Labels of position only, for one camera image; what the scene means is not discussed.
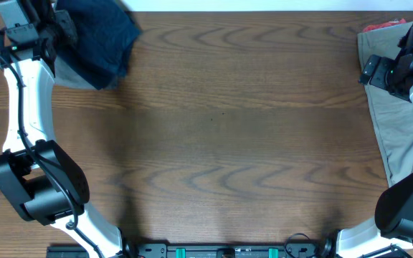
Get navy blue shorts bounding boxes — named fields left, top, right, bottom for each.
left=54, top=0, right=143, bottom=90

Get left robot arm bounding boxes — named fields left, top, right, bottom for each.
left=0, top=0, right=131, bottom=257

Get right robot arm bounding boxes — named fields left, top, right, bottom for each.
left=320, top=22, right=413, bottom=257

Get khaki beige shorts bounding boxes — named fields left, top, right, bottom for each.
left=357, top=23, right=413, bottom=186

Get folded grey shorts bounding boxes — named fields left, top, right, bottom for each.
left=54, top=55, right=128, bottom=90

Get red garment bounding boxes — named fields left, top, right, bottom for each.
left=363, top=19, right=407, bottom=32

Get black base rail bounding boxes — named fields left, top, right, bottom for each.
left=46, top=242, right=336, bottom=258

